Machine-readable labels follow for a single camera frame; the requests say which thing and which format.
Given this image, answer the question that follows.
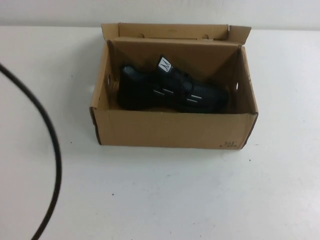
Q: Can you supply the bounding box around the black knit sneaker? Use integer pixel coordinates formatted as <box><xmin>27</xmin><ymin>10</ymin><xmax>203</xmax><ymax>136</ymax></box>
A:
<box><xmin>117</xmin><ymin>54</ymin><xmax>228</xmax><ymax>114</ymax></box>

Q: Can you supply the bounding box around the brown cardboard shoe box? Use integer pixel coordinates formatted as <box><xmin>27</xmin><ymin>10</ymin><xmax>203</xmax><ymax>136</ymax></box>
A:
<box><xmin>89</xmin><ymin>21</ymin><xmax>259</xmax><ymax>150</ymax></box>

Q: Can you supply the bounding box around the black cable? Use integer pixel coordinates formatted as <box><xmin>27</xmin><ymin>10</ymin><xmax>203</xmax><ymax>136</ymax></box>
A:
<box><xmin>0</xmin><ymin>62</ymin><xmax>63</xmax><ymax>240</ymax></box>

